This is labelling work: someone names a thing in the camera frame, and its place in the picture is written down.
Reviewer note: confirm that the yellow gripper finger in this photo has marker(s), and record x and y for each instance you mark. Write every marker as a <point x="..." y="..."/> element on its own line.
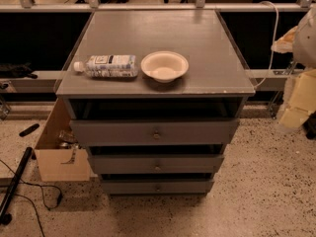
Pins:
<point x="299" y="100"/>

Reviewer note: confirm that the grey bottom drawer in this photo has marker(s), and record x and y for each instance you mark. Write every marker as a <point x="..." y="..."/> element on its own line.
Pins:
<point x="157" y="187"/>

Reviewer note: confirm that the grey drawer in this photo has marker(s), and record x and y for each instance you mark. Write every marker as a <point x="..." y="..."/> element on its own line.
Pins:
<point x="157" y="187"/>
<point x="155" y="164"/>
<point x="143" y="132"/>

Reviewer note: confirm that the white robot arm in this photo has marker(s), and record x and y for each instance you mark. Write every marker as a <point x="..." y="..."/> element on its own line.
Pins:
<point x="301" y="42"/>

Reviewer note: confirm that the grey top drawer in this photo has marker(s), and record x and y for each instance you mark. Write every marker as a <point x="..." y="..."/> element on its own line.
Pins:
<point x="143" y="132"/>

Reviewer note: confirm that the grey drawer cabinet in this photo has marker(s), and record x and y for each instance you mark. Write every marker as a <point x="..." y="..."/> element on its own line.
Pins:
<point x="215" y="87"/>

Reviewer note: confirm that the grey middle drawer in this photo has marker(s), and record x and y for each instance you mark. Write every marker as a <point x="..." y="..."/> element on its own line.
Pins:
<point x="155" y="164"/>

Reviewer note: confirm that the metal clamp stand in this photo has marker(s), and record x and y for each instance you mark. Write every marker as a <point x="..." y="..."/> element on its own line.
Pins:
<point x="272" y="106"/>

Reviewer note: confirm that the white paper bowl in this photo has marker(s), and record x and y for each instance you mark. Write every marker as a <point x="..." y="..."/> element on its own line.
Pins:
<point x="164" y="66"/>

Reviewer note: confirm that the clear plastic water bottle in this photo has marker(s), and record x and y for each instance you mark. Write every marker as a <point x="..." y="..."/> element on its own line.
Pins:
<point x="108" y="66"/>

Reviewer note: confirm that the cardboard box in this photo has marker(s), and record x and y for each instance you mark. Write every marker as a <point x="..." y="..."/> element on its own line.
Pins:
<point x="58" y="162"/>

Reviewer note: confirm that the small black remote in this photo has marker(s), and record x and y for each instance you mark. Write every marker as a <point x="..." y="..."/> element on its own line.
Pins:
<point x="29" y="130"/>

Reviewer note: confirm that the black pole on floor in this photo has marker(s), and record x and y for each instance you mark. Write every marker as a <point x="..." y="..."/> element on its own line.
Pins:
<point x="5" y="217"/>

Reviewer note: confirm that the black bag on rail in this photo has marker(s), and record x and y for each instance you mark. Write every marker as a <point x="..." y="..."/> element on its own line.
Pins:
<point x="8" y="70"/>

